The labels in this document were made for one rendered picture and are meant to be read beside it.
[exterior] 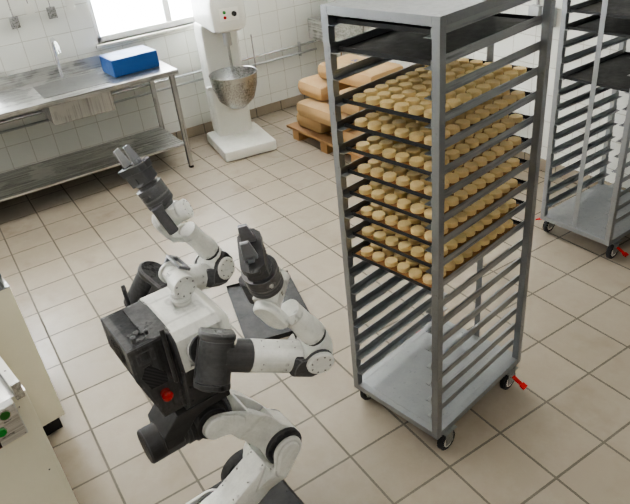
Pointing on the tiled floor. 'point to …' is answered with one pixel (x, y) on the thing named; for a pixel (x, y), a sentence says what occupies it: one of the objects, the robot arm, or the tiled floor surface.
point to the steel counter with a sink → (27, 178)
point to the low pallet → (317, 139)
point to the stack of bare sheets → (256, 328)
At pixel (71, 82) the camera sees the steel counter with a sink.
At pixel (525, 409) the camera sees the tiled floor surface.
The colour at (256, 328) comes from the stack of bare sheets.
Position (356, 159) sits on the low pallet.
